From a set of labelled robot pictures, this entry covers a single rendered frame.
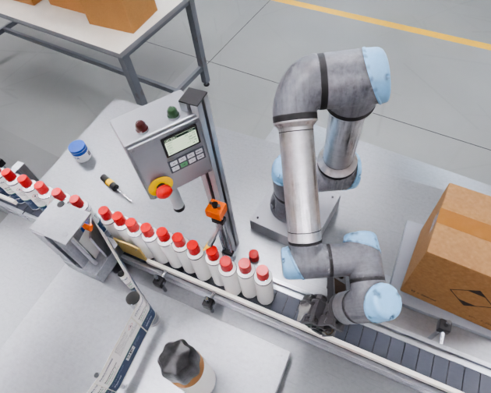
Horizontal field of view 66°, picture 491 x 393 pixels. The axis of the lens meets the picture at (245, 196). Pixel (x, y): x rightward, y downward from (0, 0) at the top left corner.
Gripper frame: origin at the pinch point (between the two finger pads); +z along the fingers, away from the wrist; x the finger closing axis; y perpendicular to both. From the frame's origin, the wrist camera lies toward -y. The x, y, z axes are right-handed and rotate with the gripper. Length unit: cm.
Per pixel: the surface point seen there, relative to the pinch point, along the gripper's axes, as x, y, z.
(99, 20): -143, -120, 96
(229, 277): -23.0, 3.2, 1.9
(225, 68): -73, -199, 150
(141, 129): -60, -3, -29
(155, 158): -55, -2, -24
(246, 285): -17.0, 2.1, 3.7
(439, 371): 35.8, 0.3, -14.3
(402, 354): 27.9, -0.3, -9.1
